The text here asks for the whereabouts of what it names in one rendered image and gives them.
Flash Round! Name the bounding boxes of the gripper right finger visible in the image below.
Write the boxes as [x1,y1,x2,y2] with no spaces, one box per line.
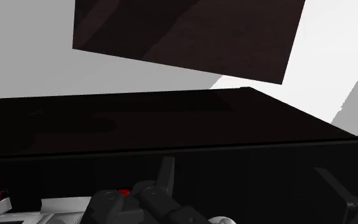
[313,167,358,224]

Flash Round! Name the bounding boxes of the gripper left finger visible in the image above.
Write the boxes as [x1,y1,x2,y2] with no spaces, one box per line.
[81,156,212,224]

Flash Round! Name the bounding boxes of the white round object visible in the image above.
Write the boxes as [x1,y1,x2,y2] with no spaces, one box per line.
[209,216,237,224]

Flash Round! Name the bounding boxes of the dark wooden table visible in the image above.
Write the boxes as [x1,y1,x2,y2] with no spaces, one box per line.
[0,87,358,224]

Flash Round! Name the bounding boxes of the white flat box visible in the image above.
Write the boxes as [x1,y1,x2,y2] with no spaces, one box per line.
[24,196,93,224]

